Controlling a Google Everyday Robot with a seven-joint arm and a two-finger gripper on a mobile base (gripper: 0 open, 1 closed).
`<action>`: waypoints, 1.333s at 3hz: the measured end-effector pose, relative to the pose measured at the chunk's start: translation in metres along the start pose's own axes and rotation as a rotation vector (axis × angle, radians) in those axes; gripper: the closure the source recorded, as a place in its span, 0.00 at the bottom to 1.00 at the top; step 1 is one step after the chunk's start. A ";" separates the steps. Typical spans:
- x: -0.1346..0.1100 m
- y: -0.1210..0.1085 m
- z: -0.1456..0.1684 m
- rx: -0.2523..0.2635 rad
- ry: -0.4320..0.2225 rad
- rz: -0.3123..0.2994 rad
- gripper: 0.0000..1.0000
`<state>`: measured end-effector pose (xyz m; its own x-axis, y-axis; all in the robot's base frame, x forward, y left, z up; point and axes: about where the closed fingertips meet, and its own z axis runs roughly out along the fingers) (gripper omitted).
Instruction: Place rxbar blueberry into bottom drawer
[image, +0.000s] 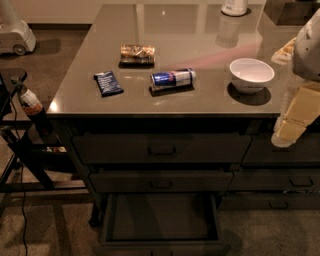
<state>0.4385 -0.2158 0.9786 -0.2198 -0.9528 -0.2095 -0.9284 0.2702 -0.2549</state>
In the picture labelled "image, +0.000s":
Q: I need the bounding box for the middle right drawer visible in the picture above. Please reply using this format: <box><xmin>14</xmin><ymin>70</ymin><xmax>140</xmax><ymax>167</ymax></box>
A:
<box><xmin>229</xmin><ymin>169</ymin><xmax>320</xmax><ymax>191</ymax></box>

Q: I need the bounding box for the open bottom drawer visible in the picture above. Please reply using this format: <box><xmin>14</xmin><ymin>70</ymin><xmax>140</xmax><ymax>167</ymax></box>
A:
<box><xmin>93</xmin><ymin>192</ymin><xmax>230</xmax><ymax>256</ymax></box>

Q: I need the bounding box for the middle left drawer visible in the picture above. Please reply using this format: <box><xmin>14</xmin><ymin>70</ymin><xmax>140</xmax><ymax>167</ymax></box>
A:
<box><xmin>90</xmin><ymin>170</ymin><xmax>233</xmax><ymax>192</ymax></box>

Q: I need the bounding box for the bottom right drawer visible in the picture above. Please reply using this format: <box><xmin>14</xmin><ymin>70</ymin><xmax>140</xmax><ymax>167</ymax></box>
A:
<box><xmin>219</xmin><ymin>194</ymin><xmax>320</xmax><ymax>210</ymax></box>

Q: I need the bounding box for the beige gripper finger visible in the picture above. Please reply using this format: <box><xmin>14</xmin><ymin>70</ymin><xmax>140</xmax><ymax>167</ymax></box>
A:
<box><xmin>279</xmin><ymin>82</ymin><xmax>320</xmax><ymax>128</ymax></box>
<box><xmin>271</xmin><ymin>117</ymin><xmax>306</xmax><ymax>148</ymax></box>

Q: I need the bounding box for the top left drawer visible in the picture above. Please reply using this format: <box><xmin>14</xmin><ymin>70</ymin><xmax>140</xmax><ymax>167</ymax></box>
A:
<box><xmin>73</xmin><ymin>134</ymin><xmax>251</xmax><ymax>164</ymax></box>

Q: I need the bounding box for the fire extinguisher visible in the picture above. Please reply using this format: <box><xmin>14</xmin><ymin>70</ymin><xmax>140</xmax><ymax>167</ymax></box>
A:
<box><xmin>11</xmin><ymin>76</ymin><xmax>53</xmax><ymax>137</ymax></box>

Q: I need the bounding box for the blue rxbar blueberry packet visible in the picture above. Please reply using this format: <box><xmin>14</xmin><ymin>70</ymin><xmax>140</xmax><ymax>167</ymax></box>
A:
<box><xmin>93</xmin><ymin>71</ymin><xmax>124</xmax><ymax>97</ymax></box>

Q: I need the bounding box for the white plastic bottle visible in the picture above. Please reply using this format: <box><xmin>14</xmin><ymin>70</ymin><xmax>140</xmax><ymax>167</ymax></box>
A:
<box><xmin>221</xmin><ymin>0</ymin><xmax>248</xmax><ymax>17</ymax></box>

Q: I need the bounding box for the red bull can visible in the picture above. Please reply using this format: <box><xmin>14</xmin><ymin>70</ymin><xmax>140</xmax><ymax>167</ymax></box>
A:
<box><xmin>151</xmin><ymin>68</ymin><xmax>196</xmax><ymax>91</ymax></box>

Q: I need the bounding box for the white bowl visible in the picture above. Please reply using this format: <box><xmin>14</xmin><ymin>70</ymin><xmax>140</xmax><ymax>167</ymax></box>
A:
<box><xmin>229</xmin><ymin>58</ymin><xmax>275</xmax><ymax>94</ymax></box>

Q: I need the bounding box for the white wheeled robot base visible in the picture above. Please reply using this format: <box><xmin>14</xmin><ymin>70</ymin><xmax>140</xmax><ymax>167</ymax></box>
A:
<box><xmin>0</xmin><ymin>0</ymin><xmax>36</xmax><ymax>56</ymax></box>

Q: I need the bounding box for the black cable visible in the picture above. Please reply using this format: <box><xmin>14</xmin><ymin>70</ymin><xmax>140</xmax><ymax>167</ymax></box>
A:
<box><xmin>6</xmin><ymin>89</ymin><xmax>30</xmax><ymax>256</ymax></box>

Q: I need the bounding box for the brown snack bar packet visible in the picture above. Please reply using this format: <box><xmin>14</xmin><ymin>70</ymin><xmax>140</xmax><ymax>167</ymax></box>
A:
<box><xmin>120</xmin><ymin>44</ymin><xmax>155</xmax><ymax>64</ymax></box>

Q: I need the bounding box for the black metal stand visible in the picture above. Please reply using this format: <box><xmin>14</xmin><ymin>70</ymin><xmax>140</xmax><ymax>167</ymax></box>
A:
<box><xmin>0</xmin><ymin>68</ymin><xmax>90</xmax><ymax>214</ymax></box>

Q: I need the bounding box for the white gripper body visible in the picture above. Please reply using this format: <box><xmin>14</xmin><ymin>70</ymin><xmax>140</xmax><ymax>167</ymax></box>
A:
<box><xmin>292</xmin><ymin>9</ymin><xmax>320</xmax><ymax>81</ymax></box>

